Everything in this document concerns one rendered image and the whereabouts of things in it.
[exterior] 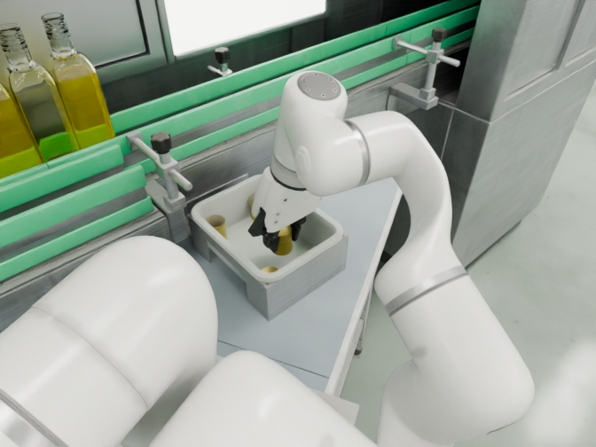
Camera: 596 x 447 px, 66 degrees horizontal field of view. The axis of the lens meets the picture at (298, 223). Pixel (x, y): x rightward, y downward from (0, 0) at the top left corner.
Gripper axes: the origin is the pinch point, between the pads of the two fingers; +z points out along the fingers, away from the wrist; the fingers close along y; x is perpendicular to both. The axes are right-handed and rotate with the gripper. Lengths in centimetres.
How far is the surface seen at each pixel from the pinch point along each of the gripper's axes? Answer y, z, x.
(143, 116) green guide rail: 6.9, -2.4, -31.6
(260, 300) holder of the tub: 8.3, 3.9, 6.3
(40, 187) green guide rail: 27.2, -5.1, -22.0
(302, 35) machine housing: -41, 1, -44
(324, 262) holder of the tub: -3.4, 1.6, 7.3
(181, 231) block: 11.9, 3.3, -10.5
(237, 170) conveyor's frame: -5.6, 7.0, -19.8
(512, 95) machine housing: -82, 6, -5
